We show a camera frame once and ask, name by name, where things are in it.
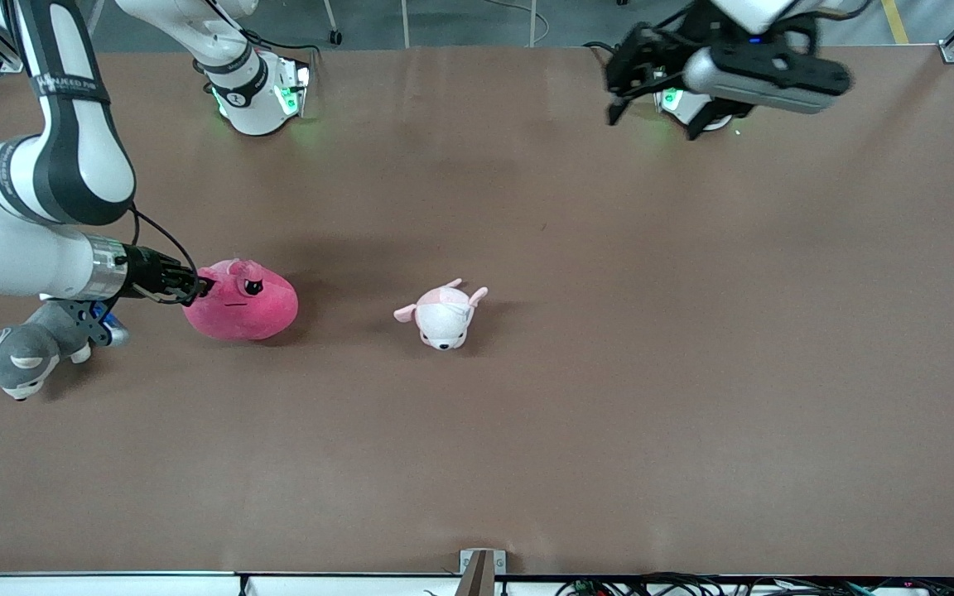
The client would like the metal table edge bracket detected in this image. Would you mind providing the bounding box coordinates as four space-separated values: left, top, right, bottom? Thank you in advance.
458 548 508 596

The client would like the pale pink plush puppy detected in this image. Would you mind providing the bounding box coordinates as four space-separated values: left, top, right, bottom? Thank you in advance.
393 278 489 352

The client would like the grey white husky plush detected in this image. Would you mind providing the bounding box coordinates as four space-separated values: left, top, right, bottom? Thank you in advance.
0 300 95 403

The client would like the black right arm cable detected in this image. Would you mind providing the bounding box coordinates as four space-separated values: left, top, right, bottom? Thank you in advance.
128 205 200 286

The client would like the magenta round plush toy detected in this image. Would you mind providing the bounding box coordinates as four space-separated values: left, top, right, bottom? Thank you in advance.
182 257 300 343

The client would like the bundle of floor cables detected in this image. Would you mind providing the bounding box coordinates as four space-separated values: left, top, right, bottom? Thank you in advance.
554 572 954 596

